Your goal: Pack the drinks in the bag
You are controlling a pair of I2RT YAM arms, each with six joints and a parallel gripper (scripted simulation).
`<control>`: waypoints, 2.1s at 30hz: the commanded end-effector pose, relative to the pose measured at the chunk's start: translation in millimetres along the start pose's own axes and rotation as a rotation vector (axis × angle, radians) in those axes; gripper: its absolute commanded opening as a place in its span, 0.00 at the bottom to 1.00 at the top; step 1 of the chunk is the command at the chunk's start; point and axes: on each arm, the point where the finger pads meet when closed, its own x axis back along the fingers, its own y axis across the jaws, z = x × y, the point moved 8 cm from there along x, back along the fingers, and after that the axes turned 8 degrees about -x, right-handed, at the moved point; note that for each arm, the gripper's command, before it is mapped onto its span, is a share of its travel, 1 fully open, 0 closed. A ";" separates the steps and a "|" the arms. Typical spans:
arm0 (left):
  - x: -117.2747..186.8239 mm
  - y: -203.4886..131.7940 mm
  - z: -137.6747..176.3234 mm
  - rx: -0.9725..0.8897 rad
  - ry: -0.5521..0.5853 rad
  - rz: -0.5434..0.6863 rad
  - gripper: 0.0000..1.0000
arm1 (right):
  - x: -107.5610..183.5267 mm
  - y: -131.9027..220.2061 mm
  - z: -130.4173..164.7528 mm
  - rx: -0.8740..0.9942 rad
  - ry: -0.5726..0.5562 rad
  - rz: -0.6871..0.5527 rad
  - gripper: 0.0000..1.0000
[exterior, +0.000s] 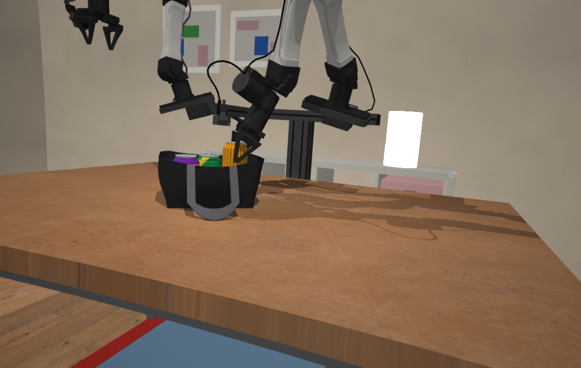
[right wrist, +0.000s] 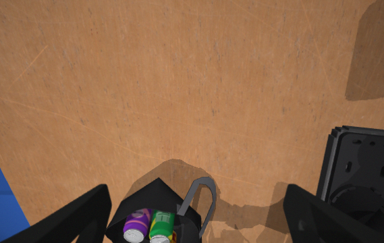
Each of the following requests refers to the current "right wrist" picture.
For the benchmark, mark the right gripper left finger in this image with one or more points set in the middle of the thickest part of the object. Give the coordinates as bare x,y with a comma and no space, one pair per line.
86,216

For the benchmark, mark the purple drink can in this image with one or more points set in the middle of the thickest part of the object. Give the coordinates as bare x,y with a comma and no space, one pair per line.
136,226

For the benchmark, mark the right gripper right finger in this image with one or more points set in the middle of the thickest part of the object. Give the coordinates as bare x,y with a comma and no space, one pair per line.
309,217

